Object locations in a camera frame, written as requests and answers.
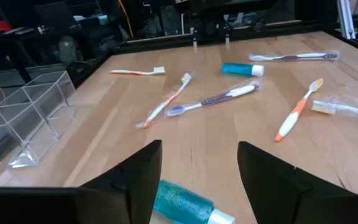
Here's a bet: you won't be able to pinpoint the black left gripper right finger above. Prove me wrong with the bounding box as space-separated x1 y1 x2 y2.
237 141 358 224

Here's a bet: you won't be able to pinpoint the teal mouthwash bottle white cap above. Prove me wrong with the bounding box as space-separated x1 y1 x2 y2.
221 62 265 78
153 179 236 224

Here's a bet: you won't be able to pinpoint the purple toothbrush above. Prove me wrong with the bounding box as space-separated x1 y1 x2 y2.
248 49 340 62
165 77 262 118

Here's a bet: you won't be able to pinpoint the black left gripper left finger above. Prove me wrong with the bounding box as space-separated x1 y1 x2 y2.
75 139 163 224

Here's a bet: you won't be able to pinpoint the bare orange white toothbrush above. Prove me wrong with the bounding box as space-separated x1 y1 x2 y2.
109 66 167 77

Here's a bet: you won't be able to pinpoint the bare orange toothbrush yellow bristles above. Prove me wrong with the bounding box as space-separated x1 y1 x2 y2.
274 77 324 143

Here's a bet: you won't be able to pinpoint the gray bag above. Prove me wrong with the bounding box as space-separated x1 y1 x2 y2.
57 35 84 63

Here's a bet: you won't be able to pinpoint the clear acrylic organizer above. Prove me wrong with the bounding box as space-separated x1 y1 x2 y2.
0 70 80 170

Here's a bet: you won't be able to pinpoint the silver aluminium post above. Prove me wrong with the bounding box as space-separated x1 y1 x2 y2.
336 0 357 40

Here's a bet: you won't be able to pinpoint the yellow hanging cable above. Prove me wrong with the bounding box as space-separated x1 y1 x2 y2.
117 0 135 39

